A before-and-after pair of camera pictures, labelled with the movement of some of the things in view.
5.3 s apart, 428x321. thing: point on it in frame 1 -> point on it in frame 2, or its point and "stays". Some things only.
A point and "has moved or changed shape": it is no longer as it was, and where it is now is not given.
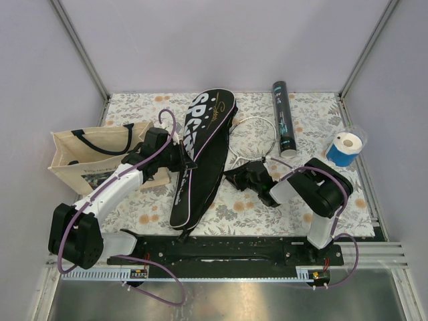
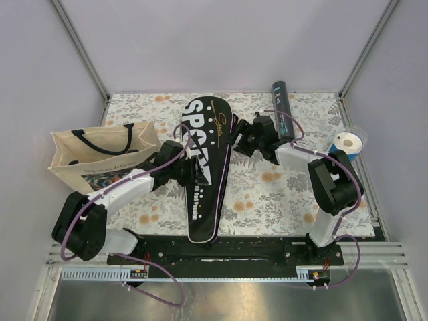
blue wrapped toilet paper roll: (345, 149) stays
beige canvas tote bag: (81, 158) stays
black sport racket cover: (208, 132) has moved or changed shape
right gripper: (235, 176) -> (244, 128)
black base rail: (229, 251) stays
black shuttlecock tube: (285, 136) stays
